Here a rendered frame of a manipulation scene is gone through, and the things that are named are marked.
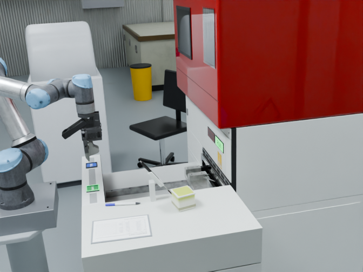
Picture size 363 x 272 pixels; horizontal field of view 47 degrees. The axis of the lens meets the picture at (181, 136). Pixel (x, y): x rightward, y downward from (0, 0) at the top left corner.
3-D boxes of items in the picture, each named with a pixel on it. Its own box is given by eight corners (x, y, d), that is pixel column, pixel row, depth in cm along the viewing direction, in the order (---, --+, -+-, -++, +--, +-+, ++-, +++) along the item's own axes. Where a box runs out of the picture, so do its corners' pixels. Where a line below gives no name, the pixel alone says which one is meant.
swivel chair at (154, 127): (190, 158, 455) (187, 67, 421) (202, 183, 395) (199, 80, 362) (132, 163, 447) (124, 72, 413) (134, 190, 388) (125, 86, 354)
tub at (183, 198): (188, 199, 168) (187, 184, 166) (196, 208, 162) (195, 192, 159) (170, 204, 165) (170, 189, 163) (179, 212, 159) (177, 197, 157)
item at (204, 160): (203, 168, 224) (203, 152, 221) (230, 208, 184) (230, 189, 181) (200, 169, 224) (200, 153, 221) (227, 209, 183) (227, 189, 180)
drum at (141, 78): (130, 97, 717) (128, 63, 698) (152, 95, 725) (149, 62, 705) (133, 102, 684) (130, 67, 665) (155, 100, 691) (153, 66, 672)
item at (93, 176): (102, 178, 225) (100, 154, 220) (108, 233, 174) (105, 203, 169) (85, 180, 223) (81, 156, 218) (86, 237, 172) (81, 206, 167)
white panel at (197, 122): (191, 149, 259) (189, 86, 246) (236, 213, 184) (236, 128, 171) (186, 149, 259) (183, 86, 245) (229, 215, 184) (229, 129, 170)
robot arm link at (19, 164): (-9, 185, 178) (-16, 156, 173) (13, 172, 190) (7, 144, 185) (14, 189, 174) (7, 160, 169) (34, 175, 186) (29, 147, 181)
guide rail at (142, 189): (204, 182, 215) (203, 176, 214) (205, 183, 213) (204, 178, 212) (106, 196, 205) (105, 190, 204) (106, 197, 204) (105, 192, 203)
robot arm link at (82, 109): (75, 105, 165) (75, 100, 172) (76, 116, 167) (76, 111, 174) (94, 103, 166) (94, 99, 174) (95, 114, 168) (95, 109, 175)
